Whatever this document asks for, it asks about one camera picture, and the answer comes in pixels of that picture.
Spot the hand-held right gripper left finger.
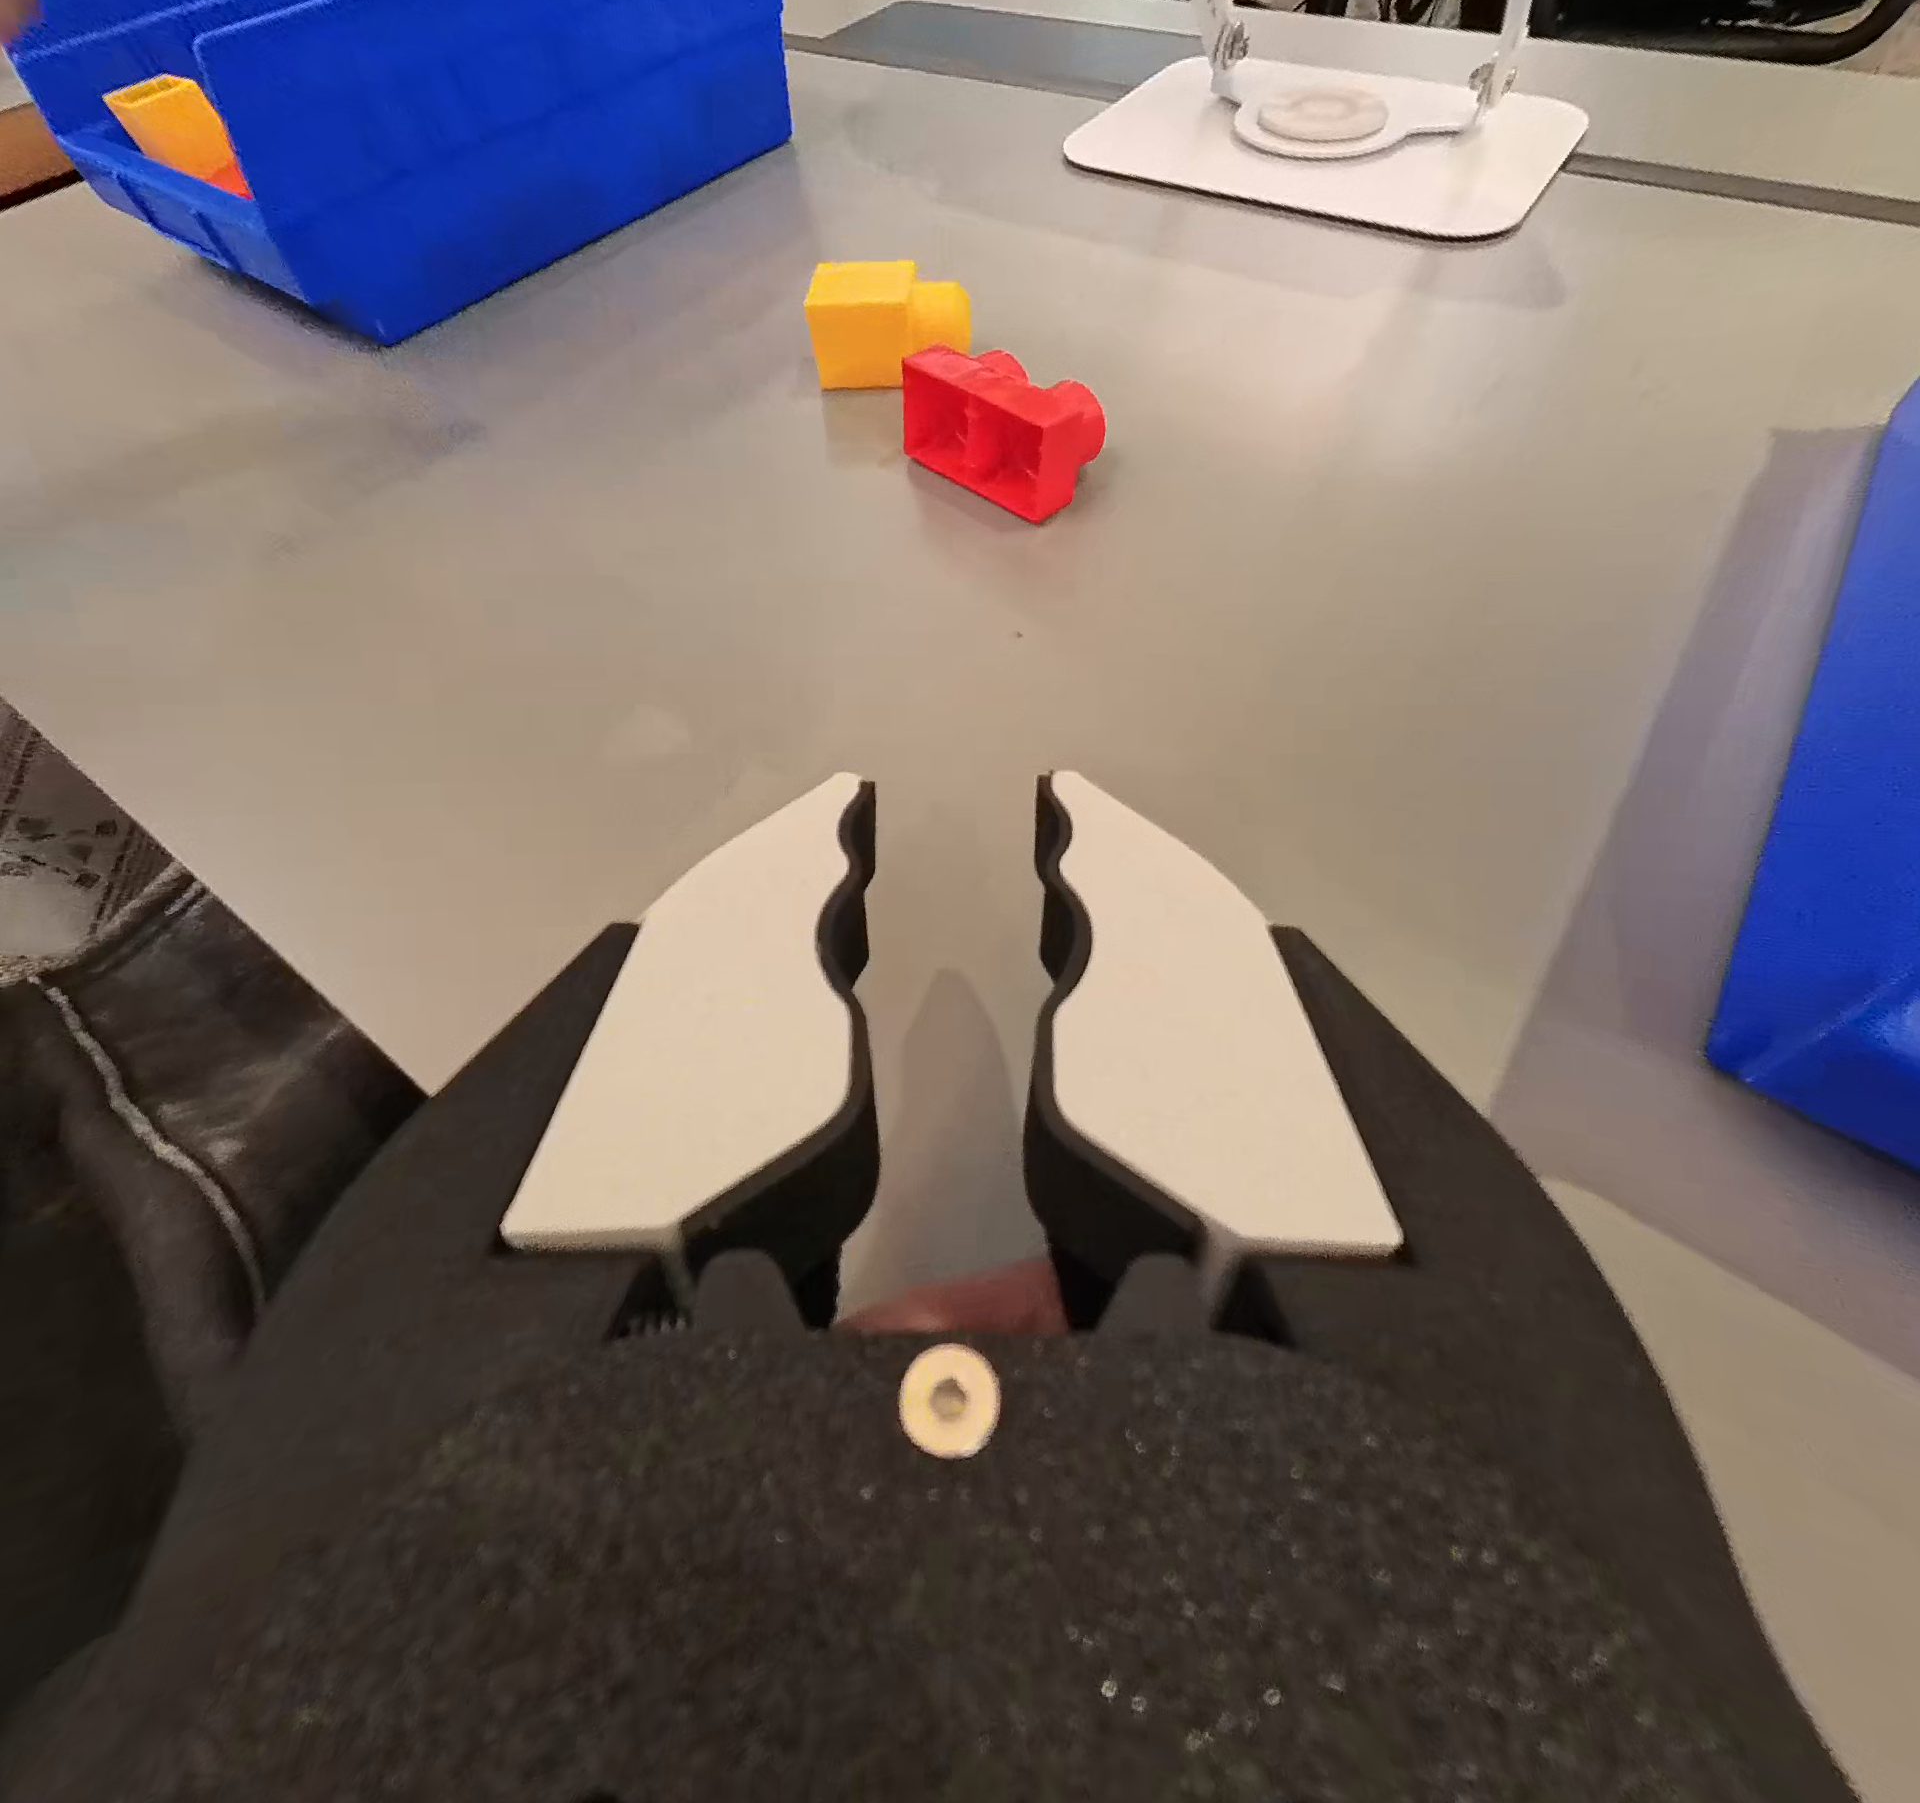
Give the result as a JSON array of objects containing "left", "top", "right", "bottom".
[{"left": 499, "top": 771, "right": 882, "bottom": 1332}]

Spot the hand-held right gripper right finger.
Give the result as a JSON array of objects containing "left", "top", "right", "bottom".
[{"left": 1021, "top": 769, "right": 1409, "bottom": 1332}]

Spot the red two-stud toy block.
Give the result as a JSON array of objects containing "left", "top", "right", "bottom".
[{"left": 900, "top": 344, "right": 1110, "bottom": 526}]

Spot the blue plastic bin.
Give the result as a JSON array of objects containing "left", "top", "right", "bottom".
[
  {"left": 1706, "top": 377, "right": 1920, "bottom": 1176},
  {"left": 6, "top": 0, "right": 793, "bottom": 346}
]

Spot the yellow one-stud toy block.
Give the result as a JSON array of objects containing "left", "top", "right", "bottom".
[
  {"left": 102, "top": 74, "right": 241, "bottom": 185},
  {"left": 801, "top": 258, "right": 976, "bottom": 394}
]

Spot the grey desk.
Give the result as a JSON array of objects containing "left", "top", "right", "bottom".
[{"left": 0, "top": 0, "right": 1920, "bottom": 1803}]

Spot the dark grey desk mat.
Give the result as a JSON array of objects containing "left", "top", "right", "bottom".
[{"left": 824, "top": 0, "right": 1920, "bottom": 212}]

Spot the person's grey sweatshirt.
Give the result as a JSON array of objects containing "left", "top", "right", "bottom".
[{"left": 0, "top": 871, "right": 428, "bottom": 1776}]

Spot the white tablet stand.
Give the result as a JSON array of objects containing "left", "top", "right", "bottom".
[{"left": 1062, "top": 0, "right": 1592, "bottom": 242}]

